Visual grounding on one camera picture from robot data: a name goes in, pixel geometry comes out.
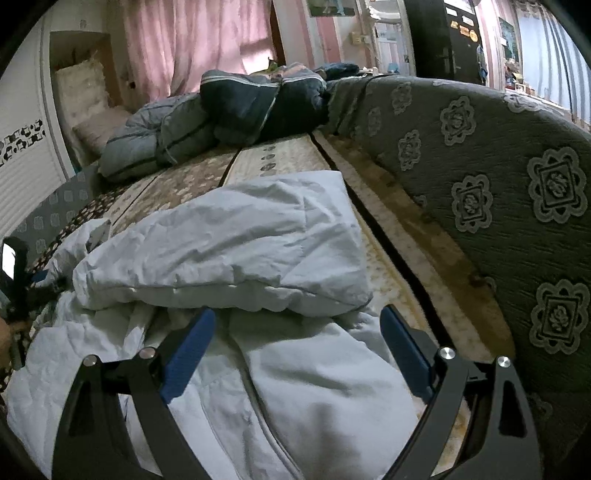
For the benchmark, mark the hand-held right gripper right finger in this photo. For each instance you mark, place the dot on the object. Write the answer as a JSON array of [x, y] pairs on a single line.
[[404, 339]]

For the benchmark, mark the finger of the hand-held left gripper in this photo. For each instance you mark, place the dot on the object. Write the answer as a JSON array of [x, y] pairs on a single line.
[[41, 276]]

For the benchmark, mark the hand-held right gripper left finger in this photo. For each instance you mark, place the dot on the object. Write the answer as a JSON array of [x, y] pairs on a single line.
[[191, 350]]

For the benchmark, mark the light blue puffer jacket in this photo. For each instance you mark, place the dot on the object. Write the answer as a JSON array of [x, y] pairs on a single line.
[[231, 244]]

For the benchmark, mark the brown dotted blanket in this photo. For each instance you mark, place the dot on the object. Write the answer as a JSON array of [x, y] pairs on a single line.
[[92, 207]]

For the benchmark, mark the white louvered wardrobe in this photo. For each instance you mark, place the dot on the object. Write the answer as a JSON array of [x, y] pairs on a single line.
[[27, 184]]

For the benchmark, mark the beige pillow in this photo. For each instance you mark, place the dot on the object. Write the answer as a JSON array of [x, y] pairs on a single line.
[[101, 127]]

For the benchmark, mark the light blue striped quilt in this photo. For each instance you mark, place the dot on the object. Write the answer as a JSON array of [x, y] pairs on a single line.
[[152, 129]]

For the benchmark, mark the stack of white bedding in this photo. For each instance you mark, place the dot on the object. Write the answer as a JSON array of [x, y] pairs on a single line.
[[83, 87]]

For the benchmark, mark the cream floral blanket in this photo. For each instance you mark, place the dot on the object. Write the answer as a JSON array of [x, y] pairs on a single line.
[[286, 157]]

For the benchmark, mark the dark blue quilt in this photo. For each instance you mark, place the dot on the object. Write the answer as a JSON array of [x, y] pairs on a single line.
[[249, 110]]

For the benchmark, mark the pink curtain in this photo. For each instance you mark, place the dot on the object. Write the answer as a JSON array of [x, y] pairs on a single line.
[[184, 37]]

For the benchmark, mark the white framed mirror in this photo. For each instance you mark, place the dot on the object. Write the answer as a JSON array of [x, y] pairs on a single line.
[[388, 46]]

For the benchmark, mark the black door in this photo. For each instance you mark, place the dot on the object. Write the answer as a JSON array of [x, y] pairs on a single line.
[[429, 41]]

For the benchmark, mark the blue striped curtain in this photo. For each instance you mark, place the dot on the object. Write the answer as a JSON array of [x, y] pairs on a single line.
[[545, 46]]

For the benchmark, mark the small wall poster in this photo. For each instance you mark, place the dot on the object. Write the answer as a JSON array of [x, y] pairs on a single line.
[[508, 39]]

